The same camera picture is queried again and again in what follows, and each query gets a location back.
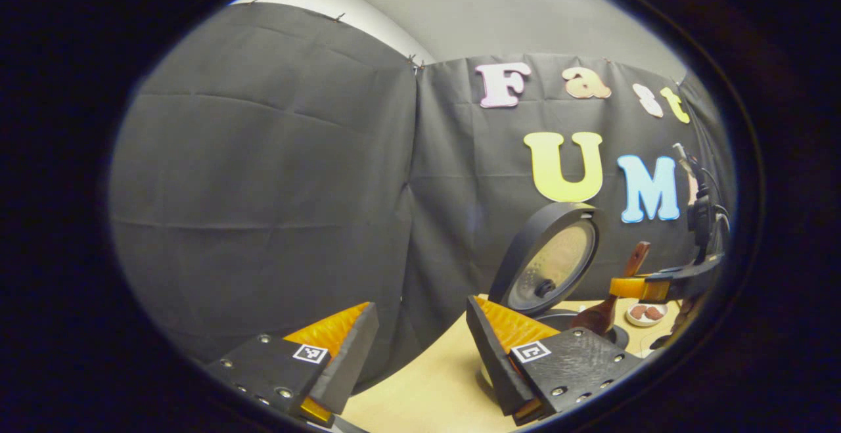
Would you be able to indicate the dark grey rice cooker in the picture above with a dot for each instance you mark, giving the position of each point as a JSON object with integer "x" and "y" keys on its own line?
{"x": 558, "y": 262}

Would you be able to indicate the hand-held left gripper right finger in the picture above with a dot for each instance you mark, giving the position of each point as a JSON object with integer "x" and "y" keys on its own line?
{"x": 499, "y": 370}

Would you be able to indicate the black backdrop cloth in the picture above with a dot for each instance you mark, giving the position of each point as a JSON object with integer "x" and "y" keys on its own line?
{"x": 263, "y": 190}

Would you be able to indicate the brown wooden spoon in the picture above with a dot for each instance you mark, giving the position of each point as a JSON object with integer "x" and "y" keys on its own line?
{"x": 601, "y": 319}

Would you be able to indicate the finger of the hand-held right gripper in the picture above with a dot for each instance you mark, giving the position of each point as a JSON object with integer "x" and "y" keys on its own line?
{"x": 683, "y": 282}

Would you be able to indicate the round white plate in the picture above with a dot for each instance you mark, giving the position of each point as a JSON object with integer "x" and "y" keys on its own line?
{"x": 631, "y": 320}

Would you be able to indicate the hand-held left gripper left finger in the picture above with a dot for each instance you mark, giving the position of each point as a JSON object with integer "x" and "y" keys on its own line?
{"x": 348, "y": 364}

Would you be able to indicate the red meat piece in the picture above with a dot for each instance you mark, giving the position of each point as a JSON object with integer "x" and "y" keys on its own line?
{"x": 637, "y": 313}
{"x": 654, "y": 314}

